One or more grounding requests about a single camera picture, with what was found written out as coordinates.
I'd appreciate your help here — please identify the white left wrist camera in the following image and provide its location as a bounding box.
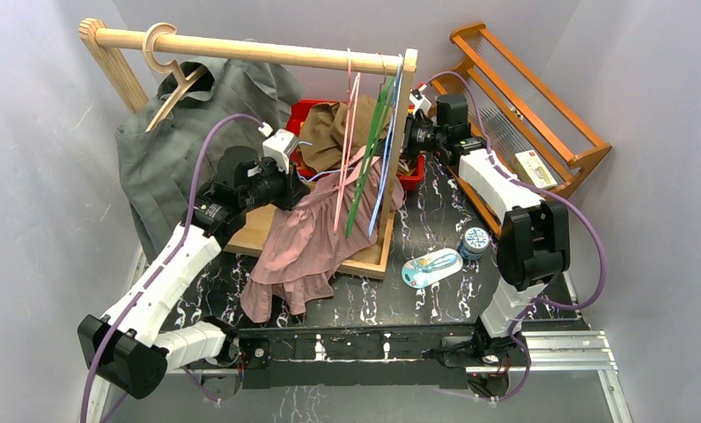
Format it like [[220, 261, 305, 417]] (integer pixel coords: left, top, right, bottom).
[[258, 122, 299, 174]]

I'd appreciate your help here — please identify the green plastic hanger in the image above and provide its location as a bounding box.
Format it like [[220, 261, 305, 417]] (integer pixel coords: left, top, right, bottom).
[[344, 63, 402, 239]]

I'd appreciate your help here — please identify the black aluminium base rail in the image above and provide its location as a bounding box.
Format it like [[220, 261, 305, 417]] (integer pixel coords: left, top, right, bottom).
[[82, 321, 620, 423]]

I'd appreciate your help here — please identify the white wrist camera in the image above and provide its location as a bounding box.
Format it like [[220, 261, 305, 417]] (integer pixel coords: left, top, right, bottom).
[[258, 122, 299, 174], [409, 84, 432, 116]]

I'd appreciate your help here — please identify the small white box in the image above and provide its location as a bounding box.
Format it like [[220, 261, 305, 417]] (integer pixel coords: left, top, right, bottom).
[[513, 150, 557, 189]]

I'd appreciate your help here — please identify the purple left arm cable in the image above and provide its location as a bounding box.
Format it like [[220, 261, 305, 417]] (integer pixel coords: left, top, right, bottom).
[[79, 113, 267, 423]]

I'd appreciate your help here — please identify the blue patterned round tin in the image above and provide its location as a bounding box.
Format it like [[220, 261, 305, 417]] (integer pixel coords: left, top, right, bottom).
[[456, 226, 491, 262]]

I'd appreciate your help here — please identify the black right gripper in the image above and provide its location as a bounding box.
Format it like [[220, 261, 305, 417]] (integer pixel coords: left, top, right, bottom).
[[370, 112, 446, 160]]

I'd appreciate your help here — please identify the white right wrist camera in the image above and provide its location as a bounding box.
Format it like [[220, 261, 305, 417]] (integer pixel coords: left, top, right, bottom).
[[409, 84, 432, 116]]

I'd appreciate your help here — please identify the grey garment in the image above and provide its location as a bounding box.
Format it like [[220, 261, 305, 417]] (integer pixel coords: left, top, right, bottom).
[[115, 56, 302, 261]]

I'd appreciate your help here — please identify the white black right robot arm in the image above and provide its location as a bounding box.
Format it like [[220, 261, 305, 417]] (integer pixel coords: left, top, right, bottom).
[[402, 89, 571, 365]]

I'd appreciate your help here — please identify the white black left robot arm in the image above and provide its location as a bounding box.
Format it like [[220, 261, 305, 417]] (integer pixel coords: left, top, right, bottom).
[[77, 145, 309, 399]]

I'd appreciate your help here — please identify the pink wire hanger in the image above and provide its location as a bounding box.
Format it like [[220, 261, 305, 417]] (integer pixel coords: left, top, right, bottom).
[[333, 48, 360, 234]]

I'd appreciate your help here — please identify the white blister pack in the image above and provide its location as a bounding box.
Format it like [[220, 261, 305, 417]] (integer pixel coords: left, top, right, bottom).
[[401, 249, 463, 289]]

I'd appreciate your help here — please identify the wooden clothes hanger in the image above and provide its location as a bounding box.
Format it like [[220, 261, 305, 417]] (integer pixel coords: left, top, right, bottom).
[[141, 22, 208, 132]]

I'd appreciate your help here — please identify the brown garment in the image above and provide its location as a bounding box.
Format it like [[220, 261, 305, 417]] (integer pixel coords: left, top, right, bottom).
[[299, 95, 377, 172]]

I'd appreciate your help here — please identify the light blue wire hanger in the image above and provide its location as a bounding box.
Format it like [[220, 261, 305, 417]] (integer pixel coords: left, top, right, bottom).
[[366, 55, 403, 238]]

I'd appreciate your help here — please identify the pink garment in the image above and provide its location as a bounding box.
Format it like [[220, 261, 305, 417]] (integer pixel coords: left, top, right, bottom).
[[240, 157, 382, 323]]

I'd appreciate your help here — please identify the red plastic bin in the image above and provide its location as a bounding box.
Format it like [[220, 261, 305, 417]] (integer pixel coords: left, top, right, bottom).
[[286, 99, 425, 191]]

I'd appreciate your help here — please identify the wooden clothes rack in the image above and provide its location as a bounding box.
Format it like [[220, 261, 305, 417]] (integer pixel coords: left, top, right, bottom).
[[78, 19, 417, 279]]

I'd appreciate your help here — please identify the orange wooden shoe rack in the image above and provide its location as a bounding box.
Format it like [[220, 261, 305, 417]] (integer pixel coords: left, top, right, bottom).
[[429, 22, 613, 234]]

